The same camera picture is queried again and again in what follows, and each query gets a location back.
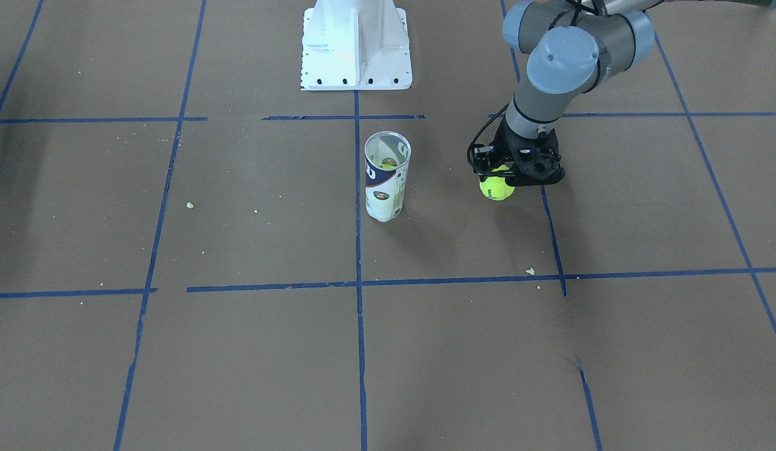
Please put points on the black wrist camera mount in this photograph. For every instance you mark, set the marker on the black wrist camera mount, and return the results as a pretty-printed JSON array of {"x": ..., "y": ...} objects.
[{"x": 547, "y": 171}]

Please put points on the tennis ball inside can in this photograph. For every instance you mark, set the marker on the tennis ball inside can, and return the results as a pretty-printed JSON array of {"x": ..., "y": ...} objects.
[{"x": 388, "y": 164}]

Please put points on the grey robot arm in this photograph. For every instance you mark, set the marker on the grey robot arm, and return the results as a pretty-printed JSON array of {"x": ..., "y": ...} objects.
[{"x": 571, "y": 48}]

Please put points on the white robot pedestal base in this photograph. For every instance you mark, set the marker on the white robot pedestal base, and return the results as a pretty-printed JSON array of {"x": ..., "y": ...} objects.
[{"x": 355, "y": 45}]

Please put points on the yellow tennis ball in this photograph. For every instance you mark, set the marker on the yellow tennis ball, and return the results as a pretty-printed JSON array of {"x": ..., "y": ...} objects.
[{"x": 495, "y": 188}]

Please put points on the clear tennis ball can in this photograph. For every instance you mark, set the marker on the clear tennis ball can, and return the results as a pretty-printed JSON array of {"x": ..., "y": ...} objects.
[{"x": 385, "y": 189}]

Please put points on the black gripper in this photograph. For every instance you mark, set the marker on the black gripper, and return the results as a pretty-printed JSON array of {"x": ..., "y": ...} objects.
[{"x": 506, "y": 148}]

